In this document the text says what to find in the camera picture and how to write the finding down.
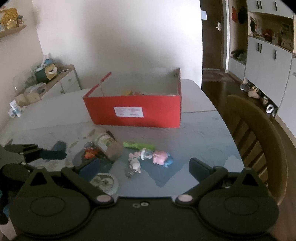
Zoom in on orange small toy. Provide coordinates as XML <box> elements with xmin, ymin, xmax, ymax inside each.
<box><xmin>84</xmin><ymin>148</ymin><xmax>99</xmax><ymax>160</ymax></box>

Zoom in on green lid paper jar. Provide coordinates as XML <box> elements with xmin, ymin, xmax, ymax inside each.
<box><xmin>94</xmin><ymin>132</ymin><xmax>123</xmax><ymax>162</ymax></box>

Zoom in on pink blue toy figure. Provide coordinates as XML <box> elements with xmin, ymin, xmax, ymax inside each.
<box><xmin>140</xmin><ymin>148</ymin><xmax>174</xmax><ymax>168</ymax></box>

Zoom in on white bunny figurine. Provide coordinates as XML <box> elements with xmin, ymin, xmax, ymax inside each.
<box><xmin>125</xmin><ymin>152</ymin><xmax>142</xmax><ymax>178</ymax></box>

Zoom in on green stick tube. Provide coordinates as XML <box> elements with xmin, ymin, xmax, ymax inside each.
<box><xmin>123</xmin><ymin>141</ymin><xmax>156</xmax><ymax>151</ymax></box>

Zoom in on yellow small box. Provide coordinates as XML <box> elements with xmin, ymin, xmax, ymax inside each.
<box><xmin>121</xmin><ymin>90</ymin><xmax>133</xmax><ymax>96</ymax></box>

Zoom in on wooden chair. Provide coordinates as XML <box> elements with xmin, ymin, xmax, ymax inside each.
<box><xmin>223</xmin><ymin>94</ymin><xmax>288</xmax><ymax>205</ymax></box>

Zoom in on white side cabinet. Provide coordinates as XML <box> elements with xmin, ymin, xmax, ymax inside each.
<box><xmin>24</xmin><ymin>65</ymin><xmax>81</xmax><ymax>106</ymax></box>

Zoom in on teal yellow tissue holder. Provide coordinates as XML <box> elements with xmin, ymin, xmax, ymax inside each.
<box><xmin>34</xmin><ymin>59</ymin><xmax>58</xmax><ymax>84</ymax></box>

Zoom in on white sunglasses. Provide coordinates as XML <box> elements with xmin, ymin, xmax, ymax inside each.
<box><xmin>58</xmin><ymin>69</ymin><xmax>69</xmax><ymax>75</ymax></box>

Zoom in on red cardboard box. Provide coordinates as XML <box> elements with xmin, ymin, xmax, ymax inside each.
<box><xmin>83</xmin><ymin>67</ymin><xmax>182</xmax><ymax>128</ymax></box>

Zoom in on dark brown door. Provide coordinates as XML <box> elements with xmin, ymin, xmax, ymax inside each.
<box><xmin>200</xmin><ymin>0</ymin><xmax>223</xmax><ymax>69</ymax></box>

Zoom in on wall shelf with ornaments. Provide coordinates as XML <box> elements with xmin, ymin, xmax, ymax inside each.
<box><xmin>0</xmin><ymin>6</ymin><xmax>27</xmax><ymax>38</ymax></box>

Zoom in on white wall cabinet unit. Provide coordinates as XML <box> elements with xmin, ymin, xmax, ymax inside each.
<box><xmin>227</xmin><ymin>0</ymin><xmax>296</xmax><ymax>123</ymax></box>

